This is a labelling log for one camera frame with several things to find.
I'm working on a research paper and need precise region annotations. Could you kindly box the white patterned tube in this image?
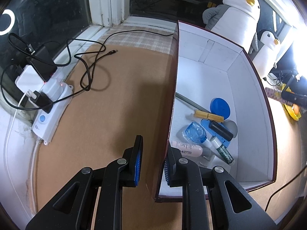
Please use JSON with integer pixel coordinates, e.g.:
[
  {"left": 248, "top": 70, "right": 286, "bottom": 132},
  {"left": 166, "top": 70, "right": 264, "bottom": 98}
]
[{"left": 265, "top": 87, "right": 285, "bottom": 103}]

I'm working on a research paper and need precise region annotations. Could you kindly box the green white tube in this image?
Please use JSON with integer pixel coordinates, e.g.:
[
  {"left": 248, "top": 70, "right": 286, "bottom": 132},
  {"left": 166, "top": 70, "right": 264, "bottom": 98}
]
[{"left": 210, "top": 136, "right": 235, "bottom": 165}]

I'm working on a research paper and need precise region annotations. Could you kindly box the pink lotion bottle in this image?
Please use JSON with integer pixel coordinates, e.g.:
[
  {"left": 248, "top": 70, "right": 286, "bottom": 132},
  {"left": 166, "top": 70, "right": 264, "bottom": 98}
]
[{"left": 170, "top": 141, "right": 212, "bottom": 158}]

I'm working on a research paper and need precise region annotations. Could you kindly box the black cylinder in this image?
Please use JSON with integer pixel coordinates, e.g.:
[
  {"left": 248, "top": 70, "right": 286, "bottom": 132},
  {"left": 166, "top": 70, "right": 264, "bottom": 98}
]
[{"left": 209, "top": 121, "right": 234, "bottom": 141}]

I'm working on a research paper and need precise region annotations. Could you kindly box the blue round tape measure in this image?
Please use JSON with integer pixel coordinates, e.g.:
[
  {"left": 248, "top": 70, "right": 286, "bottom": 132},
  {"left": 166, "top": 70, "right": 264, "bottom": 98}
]
[{"left": 210, "top": 98, "right": 230, "bottom": 119}]

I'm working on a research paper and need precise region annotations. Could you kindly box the red box white interior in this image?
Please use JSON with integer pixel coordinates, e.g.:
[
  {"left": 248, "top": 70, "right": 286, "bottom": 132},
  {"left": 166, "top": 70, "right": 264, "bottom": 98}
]
[{"left": 146, "top": 21, "right": 277, "bottom": 202}]

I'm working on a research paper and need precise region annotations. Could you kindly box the clear blue glass bottle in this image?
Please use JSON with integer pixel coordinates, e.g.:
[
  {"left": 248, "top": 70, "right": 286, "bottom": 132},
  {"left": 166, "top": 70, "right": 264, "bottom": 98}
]
[{"left": 183, "top": 122, "right": 207, "bottom": 144}]

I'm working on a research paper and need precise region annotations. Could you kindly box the blue phone stand plate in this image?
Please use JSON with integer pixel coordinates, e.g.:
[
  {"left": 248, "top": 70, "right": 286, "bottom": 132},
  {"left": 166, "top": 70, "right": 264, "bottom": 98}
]
[{"left": 200, "top": 119, "right": 232, "bottom": 148}]

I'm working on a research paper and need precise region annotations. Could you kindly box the orange front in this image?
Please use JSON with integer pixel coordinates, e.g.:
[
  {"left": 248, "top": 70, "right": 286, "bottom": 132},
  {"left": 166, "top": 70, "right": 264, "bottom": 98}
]
[{"left": 292, "top": 104, "right": 299, "bottom": 115}]

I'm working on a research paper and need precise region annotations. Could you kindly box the yellow fruit bowl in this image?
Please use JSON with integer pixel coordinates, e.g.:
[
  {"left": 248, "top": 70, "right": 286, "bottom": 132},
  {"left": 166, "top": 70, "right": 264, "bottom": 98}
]
[{"left": 280, "top": 83, "right": 302, "bottom": 122}]

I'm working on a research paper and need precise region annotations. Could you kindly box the small penguin plush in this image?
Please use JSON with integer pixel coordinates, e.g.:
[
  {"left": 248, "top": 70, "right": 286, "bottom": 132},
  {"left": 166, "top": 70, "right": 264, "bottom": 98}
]
[{"left": 252, "top": 30, "right": 281, "bottom": 78}]

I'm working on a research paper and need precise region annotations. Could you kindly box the white power strip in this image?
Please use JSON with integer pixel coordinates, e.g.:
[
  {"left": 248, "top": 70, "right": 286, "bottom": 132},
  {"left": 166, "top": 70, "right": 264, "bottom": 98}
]
[{"left": 32, "top": 78, "right": 73, "bottom": 145}]

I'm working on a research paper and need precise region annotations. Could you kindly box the large penguin plush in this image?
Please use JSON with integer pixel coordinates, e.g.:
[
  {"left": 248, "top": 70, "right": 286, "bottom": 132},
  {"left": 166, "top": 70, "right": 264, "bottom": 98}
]
[{"left": 202, "top": 0, "right": 261, "bottom": 53}]

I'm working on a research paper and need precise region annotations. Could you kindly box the black plug adapter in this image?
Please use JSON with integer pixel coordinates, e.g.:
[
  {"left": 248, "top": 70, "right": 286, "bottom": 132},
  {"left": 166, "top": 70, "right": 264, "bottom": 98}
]
[{"left": 26, "top": 90, "right": 53, "bottom": 114}]

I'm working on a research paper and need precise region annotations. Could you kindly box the white charger brick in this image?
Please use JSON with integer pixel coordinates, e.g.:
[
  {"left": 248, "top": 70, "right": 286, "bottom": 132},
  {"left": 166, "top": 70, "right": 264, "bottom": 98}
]
[{"left": 15, "top": 65, "right": 45, "bottom": 93}]

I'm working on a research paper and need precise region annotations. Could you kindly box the black charger brick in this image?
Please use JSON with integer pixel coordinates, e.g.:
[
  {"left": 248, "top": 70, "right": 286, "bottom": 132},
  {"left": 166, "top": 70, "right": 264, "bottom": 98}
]
[{"left": 26, "top": 45, "right": 57, "bottom": 82}]

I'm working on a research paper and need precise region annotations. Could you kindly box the white cable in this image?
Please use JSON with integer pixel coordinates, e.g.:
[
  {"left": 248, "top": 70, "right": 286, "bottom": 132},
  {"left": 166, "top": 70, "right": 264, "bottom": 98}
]
[{"left": 4, "top": 89, "right": 40, "bottom": 214}]

